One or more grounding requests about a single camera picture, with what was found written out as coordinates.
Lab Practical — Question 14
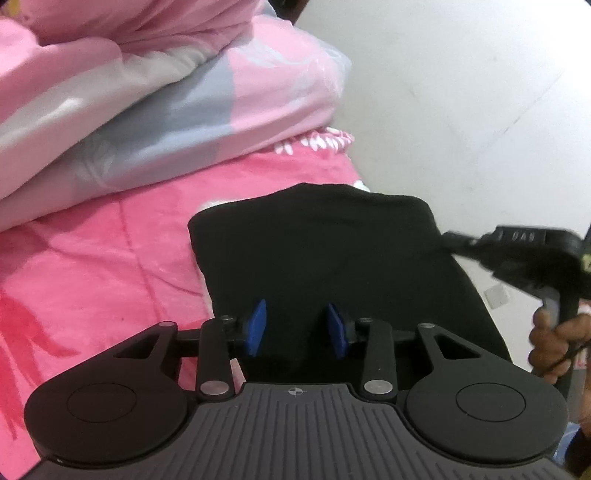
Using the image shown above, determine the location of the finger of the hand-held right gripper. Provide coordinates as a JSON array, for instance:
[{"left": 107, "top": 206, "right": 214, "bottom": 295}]
[{"left": 441, "top": 231, "right": 490, "bottom": 259}]

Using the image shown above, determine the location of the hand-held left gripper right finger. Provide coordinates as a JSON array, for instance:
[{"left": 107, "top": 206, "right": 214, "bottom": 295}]
[{"left": 323, "top": 303, "right": 485, "bottom": 402}]

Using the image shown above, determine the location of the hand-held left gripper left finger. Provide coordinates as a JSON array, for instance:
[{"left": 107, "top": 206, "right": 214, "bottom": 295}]
[{"left": 113, "top": 299, "right": 269, "bottom": 402}]

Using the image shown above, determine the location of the black printed t-shirt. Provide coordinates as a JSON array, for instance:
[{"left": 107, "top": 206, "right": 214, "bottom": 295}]
[{"left": 187, "top": 182, "right": 511, "bottom": 384}]

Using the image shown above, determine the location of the person's right hand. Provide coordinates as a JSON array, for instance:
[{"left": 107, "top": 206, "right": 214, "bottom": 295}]
[{"left": 529, "top": 307, "right": 591, "bottom": 384}]

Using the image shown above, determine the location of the pink floral bed blanket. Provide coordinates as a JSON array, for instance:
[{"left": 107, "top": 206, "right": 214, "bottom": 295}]
[{"left": 0, "top": 127, "right": 370, "bottom": 457}]

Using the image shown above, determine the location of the pink and blue quilt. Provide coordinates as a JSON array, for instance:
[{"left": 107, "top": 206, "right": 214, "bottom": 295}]
[{"left": 0, "top": 0, "right": 354, "bottom": 234}]

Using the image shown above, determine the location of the brown wooden door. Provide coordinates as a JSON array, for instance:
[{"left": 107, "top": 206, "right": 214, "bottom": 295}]
[{"left": 270, "top": 0, "right": 308, "bottom": 24}]

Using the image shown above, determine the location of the white wall socket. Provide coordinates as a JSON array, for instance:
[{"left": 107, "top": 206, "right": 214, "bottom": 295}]
[{"left": 485, "top": 284, "right": 509, "bottom": 309}]

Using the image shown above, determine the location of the black cable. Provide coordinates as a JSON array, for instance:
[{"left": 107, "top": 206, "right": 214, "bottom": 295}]
[{"left": 536, "top": 339, "right": 591, "bottom": 376}]

